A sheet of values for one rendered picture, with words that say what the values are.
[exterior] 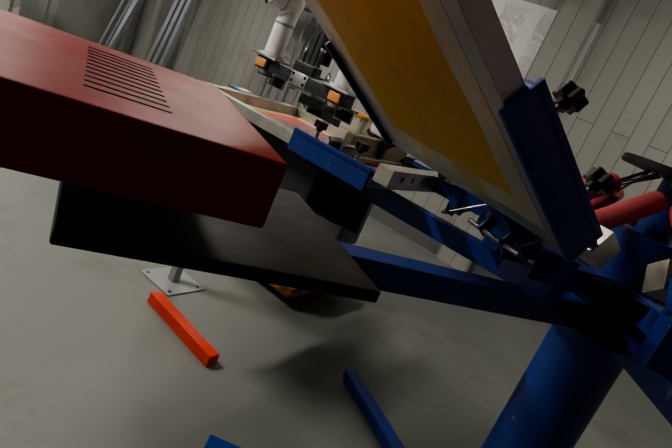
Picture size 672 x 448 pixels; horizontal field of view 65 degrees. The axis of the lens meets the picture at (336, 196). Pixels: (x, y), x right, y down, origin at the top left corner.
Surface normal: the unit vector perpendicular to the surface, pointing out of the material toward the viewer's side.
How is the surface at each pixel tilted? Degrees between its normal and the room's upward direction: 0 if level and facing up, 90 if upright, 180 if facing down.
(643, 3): 90
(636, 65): 90
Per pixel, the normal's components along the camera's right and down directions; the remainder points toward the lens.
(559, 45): -0.51, 0.00
